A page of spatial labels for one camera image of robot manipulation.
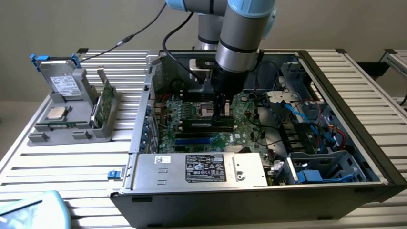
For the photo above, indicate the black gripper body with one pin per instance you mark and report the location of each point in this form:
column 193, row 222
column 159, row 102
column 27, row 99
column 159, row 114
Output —
column 230, row 81

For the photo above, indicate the grey parts rack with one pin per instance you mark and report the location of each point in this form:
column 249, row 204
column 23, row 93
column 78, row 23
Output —
column 79, row 139

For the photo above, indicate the slatted metal side table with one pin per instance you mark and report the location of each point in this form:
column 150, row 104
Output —
column 396, row 57

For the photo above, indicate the black expansion slot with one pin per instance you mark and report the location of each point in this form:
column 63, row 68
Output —
column 197, row 135

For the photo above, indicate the green graphics card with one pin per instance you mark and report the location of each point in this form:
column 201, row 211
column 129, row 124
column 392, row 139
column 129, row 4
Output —
column 106, row 105

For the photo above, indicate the CPU socket with metal frame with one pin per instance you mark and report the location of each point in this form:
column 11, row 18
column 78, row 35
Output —
column 203, row 110

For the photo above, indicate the green motherboard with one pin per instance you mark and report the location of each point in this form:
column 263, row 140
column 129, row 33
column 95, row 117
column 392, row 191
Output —
column 197, row 145

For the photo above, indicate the green RAM stick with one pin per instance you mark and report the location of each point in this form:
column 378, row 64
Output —
column 69, row 124
column 199, row 123

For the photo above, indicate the blue case latch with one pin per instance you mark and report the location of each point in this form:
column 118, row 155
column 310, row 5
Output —
column 114, row 174

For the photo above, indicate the black RAM slot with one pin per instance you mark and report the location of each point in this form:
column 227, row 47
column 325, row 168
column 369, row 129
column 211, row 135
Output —
column 207, row 129

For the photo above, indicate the grey disk bay blue latch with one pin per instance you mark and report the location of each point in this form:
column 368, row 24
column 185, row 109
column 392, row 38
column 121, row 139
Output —
column 328, row 167

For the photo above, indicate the light blue rounded object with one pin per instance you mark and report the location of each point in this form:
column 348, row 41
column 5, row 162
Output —
column 31, row 212

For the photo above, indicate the black open PC case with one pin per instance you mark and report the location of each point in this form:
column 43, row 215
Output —
column 242, row 210

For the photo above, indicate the blue expansion slot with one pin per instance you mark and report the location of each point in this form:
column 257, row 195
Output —
column 193, row 141

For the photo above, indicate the silver power supply unit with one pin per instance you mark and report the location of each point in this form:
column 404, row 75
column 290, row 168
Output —
column 178, row 171

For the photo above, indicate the silver chipset heat sink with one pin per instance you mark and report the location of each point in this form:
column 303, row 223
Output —
column 237, row 149

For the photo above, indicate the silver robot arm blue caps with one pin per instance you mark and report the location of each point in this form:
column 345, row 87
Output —
column 238, row 35

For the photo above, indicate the hard disk in blue carrier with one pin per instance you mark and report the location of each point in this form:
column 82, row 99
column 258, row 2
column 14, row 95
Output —
column 62, row 81

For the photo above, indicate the grey metal drive cage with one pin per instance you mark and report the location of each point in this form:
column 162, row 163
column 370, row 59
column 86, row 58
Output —
column 295, row 78

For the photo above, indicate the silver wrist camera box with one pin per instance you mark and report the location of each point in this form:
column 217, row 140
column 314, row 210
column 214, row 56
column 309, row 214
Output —
column 199, row 68

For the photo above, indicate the silver CPU chip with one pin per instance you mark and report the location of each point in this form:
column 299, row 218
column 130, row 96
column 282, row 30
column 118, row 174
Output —
column 59, row 113

